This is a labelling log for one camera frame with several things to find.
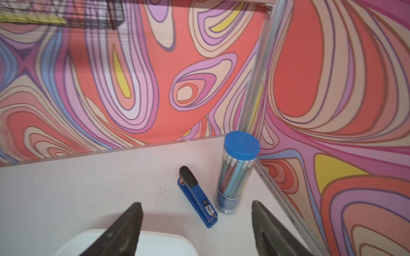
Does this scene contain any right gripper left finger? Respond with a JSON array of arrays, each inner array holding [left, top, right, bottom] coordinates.
[[81, 202, 144, 256]]

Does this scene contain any blue lidded pen tube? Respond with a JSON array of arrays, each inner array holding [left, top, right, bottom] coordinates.
[[216, 131, 261, 214]]

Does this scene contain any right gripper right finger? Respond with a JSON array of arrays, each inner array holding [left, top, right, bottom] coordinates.
[[252, 201, 312, 256]]

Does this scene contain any yellow sticky note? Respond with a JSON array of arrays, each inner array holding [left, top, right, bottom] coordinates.
[[1, 11, 67, 25]]

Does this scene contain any aluminium frame rail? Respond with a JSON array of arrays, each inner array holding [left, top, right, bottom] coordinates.
[[238, 1, 287, 137]]

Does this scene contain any back black wire basket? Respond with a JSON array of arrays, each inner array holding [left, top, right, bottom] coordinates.
[[1, 0, 125, 30]]

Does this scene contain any white plastic storage tray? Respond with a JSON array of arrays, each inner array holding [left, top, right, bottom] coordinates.
[[55, 229, 198, 256]]

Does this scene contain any blue stapler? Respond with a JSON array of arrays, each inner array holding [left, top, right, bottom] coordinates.
[[178, 166, 218, 228]]

